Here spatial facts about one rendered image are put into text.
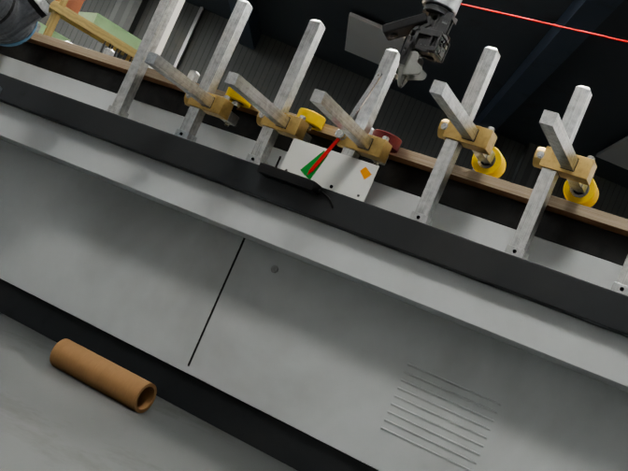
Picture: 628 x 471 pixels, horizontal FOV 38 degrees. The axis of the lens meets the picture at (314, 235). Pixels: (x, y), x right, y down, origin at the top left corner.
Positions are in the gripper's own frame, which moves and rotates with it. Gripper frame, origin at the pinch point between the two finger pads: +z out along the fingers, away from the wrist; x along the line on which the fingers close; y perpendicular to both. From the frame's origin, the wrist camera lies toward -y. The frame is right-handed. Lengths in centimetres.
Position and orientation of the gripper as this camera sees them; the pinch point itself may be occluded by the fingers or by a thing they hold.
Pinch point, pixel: (398, 81)
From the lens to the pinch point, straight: 230.8
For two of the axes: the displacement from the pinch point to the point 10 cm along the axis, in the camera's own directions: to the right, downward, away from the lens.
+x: 4.0, 2.5, 8.8
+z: -4.0, 9.1, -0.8
